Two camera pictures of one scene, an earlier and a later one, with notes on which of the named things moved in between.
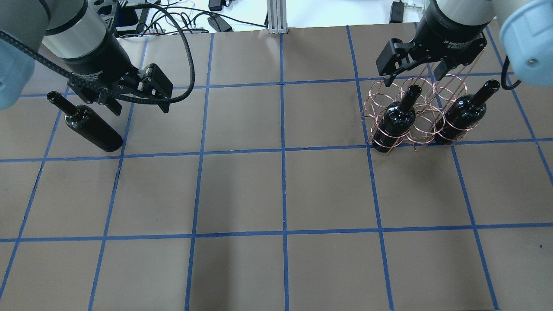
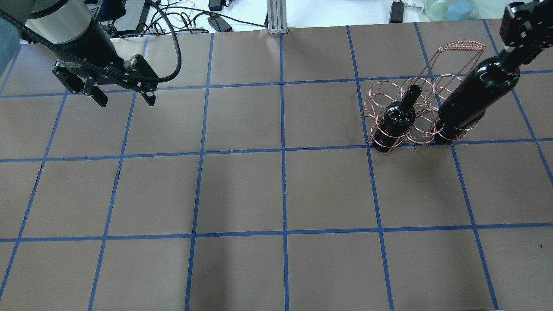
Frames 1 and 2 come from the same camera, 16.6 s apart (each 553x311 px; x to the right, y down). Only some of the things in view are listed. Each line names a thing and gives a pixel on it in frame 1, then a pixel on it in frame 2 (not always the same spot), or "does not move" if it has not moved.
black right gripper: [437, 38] → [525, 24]
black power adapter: [218, 23] does not move
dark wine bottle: [89, 124] → [490, 81]
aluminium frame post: [277, 22] does not move
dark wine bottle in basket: [398, 119] does not move
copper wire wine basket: [430, 112] does not move
